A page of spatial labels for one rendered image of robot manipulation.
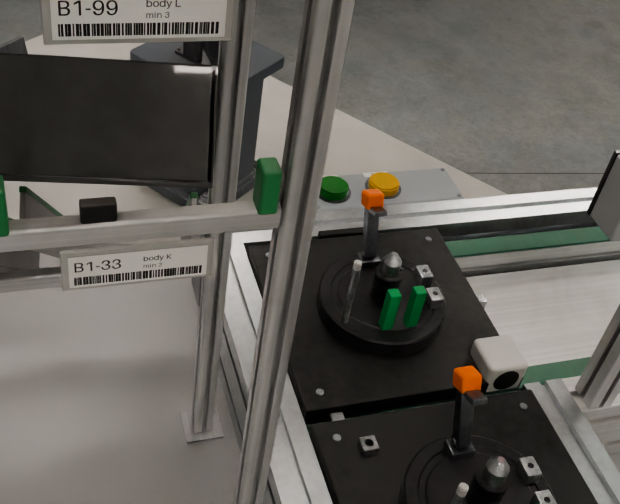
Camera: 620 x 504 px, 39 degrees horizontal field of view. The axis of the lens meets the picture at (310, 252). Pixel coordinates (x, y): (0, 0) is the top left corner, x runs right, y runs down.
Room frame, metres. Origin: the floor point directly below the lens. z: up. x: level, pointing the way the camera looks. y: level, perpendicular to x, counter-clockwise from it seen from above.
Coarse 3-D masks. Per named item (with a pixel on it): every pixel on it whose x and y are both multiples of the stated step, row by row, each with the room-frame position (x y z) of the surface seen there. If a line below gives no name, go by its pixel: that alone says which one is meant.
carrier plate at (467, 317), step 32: (256, 256) 0.73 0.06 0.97; (320, 256) 0.74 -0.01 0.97; (416, 256) 0.78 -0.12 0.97; (448, 256) 0.79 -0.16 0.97; (448, 288) 0.73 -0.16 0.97; (320, 320) 0.64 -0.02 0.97; (448, 320) 0.68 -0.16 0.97; (480, 320) 0.69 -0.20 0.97; (320, 352) 0.60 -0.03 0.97; (352, 352) 0.61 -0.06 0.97; (416, 352) 0.62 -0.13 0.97; (448, 352) 0.63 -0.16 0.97; (320, 384) 0.56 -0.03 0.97; (352, 384) 0.56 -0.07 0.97; (384, 384) 0.57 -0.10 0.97; (416, 384) 0.58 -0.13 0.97; (448, 384) 0.59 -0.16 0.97; (320, 416) 0.53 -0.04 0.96
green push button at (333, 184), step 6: (324, 180) 0.89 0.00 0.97; (330, 180) 0.89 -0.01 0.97; (336, 180) 0.89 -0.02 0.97; (342, 180) 0.89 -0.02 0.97; (324, 186) 0.87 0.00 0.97; (330, 186) 0.88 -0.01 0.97; (336, 186) 0.88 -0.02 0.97; (342, 186) 0.88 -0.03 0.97; (348, 186) 0.89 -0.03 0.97; (324, 192) 0.86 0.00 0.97; (330, 192) 0.86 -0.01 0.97; (336, 192) 0.87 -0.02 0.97; (342, 192) 0.87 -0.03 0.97; (330, 198) 0.86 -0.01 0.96; (336, 198) 0.86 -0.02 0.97; (342, 198) 0.87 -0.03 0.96
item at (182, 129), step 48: (0, 48) 0.44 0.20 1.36; (0, 96) 0.41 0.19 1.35; (48, 96) 0.41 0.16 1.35; (96, 96) 0.42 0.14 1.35; (144, 96) 0.43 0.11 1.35; (192, 96) 0.43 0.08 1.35; (0, 144) 0.39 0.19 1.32; (48, 144) 0.40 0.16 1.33; (96, 144) 0.41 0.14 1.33; (144, 144) 0.41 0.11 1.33; (192, 144) 0.42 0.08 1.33
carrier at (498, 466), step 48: (336, 432) 0.50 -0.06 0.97; (384, 432) 0.51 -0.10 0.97; (432, 432) 0.52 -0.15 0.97; (480, 432) 0.53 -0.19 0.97; (528, 432) 0.55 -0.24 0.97; (336, 480) 0.45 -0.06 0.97; (384, 480) 0.46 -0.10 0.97; (432, 480) 0.46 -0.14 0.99; (480, 480) 0.44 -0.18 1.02; (528, 480) 0.47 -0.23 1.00; (576, 480) 0.50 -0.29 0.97
